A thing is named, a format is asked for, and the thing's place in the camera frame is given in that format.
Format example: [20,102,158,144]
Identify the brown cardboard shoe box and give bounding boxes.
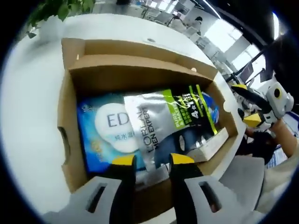
[57,37,239,220]

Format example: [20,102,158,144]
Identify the green potted plant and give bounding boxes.
[25,0,96,39]

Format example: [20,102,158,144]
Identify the light blue wet wipes pack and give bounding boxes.
[77,92,147,175]

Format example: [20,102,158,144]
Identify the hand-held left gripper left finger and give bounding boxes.
[43,155,137,224]

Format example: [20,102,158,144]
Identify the white pump bottle clear cap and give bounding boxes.
[186,127,229,163]

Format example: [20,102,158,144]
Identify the person's right hand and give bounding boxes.
[245,118,287,140]

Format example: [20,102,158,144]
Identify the dark monitor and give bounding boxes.
[242,64,255,81]
[259,69,274,82]

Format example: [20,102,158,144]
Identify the person's dark trousers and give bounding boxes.
[235,136,276,164]

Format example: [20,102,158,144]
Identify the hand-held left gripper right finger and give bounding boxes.
[169,153,260,224]

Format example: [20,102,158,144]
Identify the silver green soft sachet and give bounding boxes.
[123,84,219,171]

